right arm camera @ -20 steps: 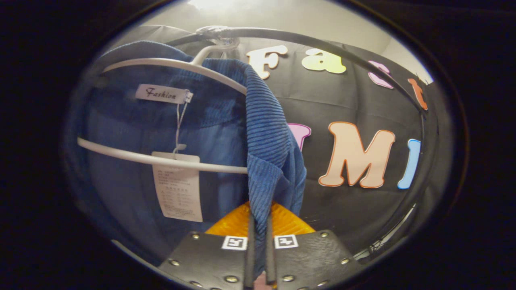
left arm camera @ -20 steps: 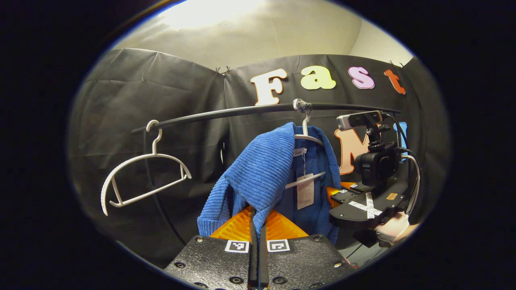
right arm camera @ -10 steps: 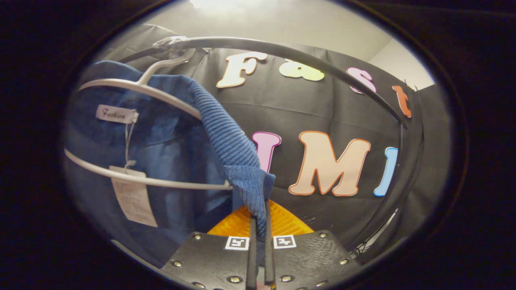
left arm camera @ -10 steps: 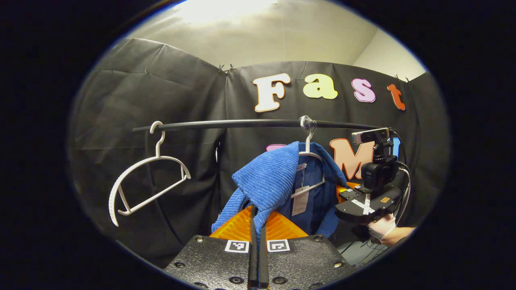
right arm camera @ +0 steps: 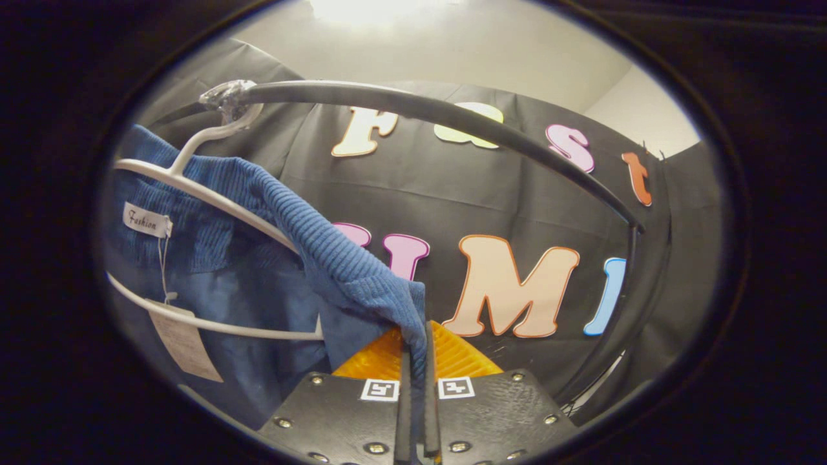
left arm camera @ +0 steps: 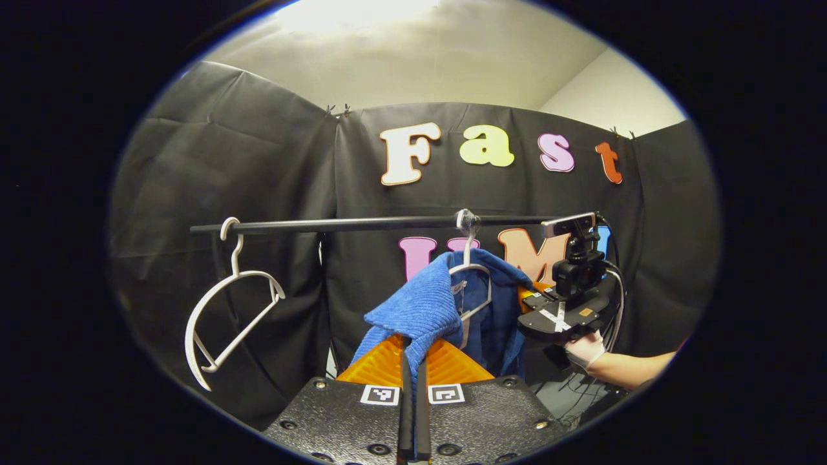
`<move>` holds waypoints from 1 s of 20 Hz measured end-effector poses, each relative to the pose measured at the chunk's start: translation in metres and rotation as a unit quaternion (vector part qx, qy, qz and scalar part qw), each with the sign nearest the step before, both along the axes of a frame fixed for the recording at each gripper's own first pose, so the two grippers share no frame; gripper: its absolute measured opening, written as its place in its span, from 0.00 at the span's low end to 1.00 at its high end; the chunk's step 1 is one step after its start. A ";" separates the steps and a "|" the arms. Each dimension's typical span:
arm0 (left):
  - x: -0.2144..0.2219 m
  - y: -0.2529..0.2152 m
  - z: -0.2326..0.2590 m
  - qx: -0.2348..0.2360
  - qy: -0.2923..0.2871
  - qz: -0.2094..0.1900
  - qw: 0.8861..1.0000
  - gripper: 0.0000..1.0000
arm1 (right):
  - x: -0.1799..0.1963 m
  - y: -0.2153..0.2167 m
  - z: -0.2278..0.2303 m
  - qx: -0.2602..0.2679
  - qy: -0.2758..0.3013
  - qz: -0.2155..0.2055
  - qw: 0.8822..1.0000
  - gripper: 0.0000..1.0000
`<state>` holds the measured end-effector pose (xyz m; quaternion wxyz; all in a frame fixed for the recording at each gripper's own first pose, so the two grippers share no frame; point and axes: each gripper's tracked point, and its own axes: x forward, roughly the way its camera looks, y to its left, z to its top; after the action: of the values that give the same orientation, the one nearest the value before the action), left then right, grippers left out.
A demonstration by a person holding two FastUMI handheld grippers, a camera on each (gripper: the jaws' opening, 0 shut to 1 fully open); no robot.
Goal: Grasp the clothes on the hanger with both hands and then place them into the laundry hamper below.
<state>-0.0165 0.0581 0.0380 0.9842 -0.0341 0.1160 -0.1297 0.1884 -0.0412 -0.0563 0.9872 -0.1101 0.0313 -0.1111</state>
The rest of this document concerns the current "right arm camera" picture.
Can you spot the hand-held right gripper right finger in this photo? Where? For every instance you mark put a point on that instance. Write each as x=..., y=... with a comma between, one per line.
x=431, y=413

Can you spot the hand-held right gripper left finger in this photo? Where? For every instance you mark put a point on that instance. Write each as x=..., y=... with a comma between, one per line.
x=404, y=426

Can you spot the white hanger with taped hook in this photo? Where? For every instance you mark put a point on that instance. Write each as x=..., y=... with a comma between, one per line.
x=271, y=334

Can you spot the black backdrop cloth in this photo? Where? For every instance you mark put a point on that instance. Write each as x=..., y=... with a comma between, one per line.
x=420, y=187

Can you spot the clear tape wad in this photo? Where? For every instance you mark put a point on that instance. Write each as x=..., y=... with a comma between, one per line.
x=226, y=97

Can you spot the black clothes rail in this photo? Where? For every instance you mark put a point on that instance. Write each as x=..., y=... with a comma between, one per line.
x=387, y=97

